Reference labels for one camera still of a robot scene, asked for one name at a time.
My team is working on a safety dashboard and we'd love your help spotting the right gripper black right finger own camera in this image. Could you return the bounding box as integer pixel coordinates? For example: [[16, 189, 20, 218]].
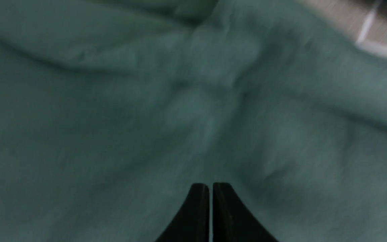
[[213, 183, 277, 242]]

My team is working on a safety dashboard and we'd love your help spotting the right gripper black left finger own camera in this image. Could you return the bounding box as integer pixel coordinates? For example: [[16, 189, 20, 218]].
[[156, 183, 210, 242]]

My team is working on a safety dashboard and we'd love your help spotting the green long sleeve shirt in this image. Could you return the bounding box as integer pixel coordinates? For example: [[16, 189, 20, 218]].
[[0, 0, 387, 242]]

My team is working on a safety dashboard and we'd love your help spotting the grey checkered tablecloth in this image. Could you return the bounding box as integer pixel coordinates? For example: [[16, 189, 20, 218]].
[[303, 0, 387, 58]]

